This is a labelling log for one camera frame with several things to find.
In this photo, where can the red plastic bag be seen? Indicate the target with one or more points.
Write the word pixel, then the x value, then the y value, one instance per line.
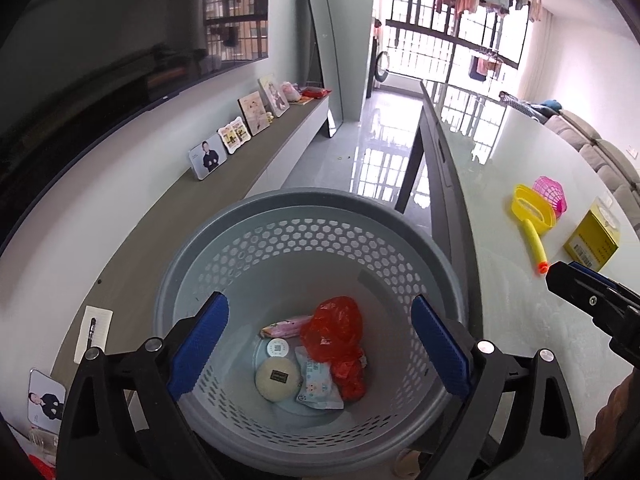
pixel 332 325

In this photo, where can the small portrait photo card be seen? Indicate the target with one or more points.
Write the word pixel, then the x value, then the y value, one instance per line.
pixel 46 400

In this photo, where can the round cream plush pad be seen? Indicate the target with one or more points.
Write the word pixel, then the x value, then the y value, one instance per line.
pixel 277 380

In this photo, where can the striped cloth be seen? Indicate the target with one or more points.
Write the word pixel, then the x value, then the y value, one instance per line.
pixel 520 107

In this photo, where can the tall black framed mirror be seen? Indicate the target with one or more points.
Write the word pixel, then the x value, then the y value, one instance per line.
pixel 322 50

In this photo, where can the washing machine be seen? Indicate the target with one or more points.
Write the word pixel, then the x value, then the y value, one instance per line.
pixel 381 72

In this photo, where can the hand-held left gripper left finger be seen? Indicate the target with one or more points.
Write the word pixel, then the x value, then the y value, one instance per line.
pixel 197 345

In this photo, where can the large black television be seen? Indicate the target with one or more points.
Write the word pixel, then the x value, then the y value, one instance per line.
pixel 100 60

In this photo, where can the red item on washer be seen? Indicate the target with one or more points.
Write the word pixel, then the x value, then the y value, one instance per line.
pixel 377 29

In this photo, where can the portrait photo frame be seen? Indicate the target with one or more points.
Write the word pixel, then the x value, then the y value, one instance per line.
pixel 208 157

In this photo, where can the red white printed card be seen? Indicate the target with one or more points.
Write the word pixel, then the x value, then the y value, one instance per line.
pixel 45 462

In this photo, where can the yellow cardboard box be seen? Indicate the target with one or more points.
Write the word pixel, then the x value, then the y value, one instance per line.
pixel 595 240

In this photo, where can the pink snack packet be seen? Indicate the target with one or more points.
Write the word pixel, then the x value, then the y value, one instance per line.
pixel 287 325

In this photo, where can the grey perforated plastic basket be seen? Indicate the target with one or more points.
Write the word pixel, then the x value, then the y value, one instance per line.
pixel 300 255

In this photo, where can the blue plush toy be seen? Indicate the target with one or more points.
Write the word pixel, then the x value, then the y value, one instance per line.
pixel 551 105

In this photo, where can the long grey television cabinet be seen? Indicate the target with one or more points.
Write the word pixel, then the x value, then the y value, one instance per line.
pixel 240 175

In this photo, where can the dark table frame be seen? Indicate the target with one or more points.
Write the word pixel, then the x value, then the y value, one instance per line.
pixel 415 160

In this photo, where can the person's right forearm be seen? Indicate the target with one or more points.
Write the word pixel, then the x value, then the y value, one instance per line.
pixel 615 420

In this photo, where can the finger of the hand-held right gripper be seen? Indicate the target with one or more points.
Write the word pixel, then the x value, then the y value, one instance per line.
pixel 590 297
pixel 587 267

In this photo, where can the white notepad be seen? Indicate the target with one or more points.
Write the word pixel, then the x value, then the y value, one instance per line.
pixel 102 332

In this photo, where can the scalloped cartoon photo frame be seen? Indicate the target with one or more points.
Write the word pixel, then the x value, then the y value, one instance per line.
pixel 234 135

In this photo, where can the blue white wipes packet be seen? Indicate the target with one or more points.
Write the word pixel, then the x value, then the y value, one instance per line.
pixel 317 382

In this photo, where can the yellow plastic scoop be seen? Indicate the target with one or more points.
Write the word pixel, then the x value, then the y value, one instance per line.
pixel 532 235

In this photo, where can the pink plastic sieve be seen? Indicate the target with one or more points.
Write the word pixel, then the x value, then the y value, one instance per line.
pixel 555 195

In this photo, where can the red flat packet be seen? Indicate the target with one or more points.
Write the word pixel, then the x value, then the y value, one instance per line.
pixel 316 93

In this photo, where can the pink framed picture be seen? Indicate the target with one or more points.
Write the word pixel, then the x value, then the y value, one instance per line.
pixel 254 112

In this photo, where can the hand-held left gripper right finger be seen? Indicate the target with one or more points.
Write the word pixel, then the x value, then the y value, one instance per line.
pixel 440 345

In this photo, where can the white child photo frame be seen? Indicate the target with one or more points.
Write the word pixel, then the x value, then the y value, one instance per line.
pixel 275 95

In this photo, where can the balcony window grille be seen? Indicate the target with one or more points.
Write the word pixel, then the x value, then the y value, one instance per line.
pixel 430 45

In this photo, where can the beige sofa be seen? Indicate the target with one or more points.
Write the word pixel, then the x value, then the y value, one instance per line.
pixel 605 155

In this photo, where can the clothes on drying rack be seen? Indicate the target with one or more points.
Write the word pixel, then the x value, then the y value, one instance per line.
pixel 482 66

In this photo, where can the black pen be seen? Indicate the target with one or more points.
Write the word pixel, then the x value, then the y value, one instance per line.
pixel 91 334

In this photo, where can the white round lid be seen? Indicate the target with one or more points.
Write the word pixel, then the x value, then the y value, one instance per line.
pixel 277 348

